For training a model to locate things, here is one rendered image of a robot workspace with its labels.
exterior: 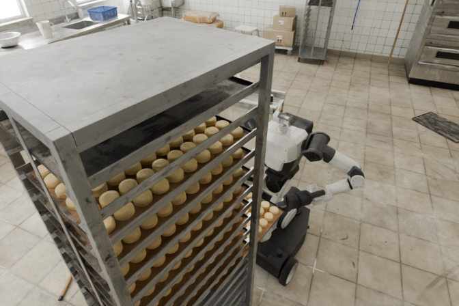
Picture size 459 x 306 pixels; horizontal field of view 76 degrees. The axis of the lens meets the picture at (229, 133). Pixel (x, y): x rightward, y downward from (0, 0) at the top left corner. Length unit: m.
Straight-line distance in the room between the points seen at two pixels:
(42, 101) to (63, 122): 0.10
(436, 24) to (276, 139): 4.10
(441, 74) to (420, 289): 3.82
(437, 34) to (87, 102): 5.21
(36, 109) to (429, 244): 2.86
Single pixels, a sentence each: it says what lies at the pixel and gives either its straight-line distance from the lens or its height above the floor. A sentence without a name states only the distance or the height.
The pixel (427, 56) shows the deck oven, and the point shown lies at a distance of 5.61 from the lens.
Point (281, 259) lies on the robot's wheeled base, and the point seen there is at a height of 0.21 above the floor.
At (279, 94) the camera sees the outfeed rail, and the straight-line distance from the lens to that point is 2.71.
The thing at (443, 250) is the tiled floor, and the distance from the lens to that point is 3.03.
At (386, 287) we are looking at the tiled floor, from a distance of 2.61.
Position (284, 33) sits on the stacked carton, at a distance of 6.20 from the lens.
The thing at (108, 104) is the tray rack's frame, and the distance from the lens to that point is 0.59.
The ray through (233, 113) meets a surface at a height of 0.77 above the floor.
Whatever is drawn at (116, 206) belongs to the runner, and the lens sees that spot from 0.70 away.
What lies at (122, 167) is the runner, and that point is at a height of 1.68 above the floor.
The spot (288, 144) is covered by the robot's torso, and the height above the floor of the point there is 1.08.
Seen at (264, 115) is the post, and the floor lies 1.58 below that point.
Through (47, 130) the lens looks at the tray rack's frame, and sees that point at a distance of 0.55.
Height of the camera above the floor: 2.08
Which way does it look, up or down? 34 degrees down
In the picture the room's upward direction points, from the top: straight up
